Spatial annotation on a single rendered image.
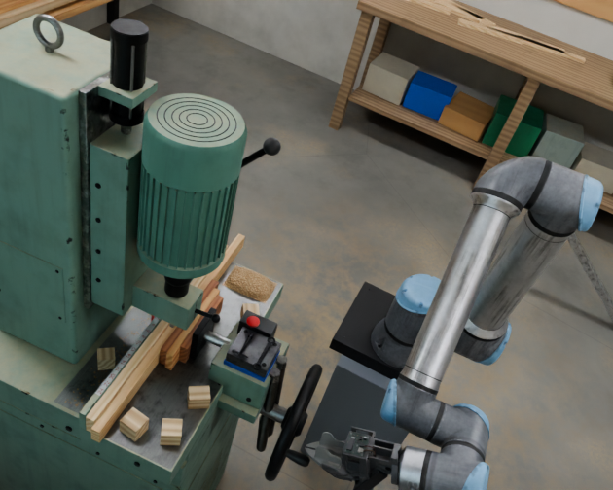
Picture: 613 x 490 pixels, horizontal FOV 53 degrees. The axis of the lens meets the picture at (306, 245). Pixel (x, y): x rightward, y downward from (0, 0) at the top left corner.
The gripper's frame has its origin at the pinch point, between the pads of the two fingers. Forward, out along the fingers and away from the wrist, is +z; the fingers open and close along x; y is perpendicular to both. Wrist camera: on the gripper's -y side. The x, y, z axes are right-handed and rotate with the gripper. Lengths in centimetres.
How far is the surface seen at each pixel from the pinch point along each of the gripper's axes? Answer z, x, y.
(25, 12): 207, -171, 47
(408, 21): 39, -275, 10
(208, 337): 26.4, -9.9, 18.7
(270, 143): 9, -22, 63
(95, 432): 35.5, 20.2, 19.7
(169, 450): 23.8, 15.3, 11.7
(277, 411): 11.6, -8.5, -0.7
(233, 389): 19.0, -3.9, 10.1
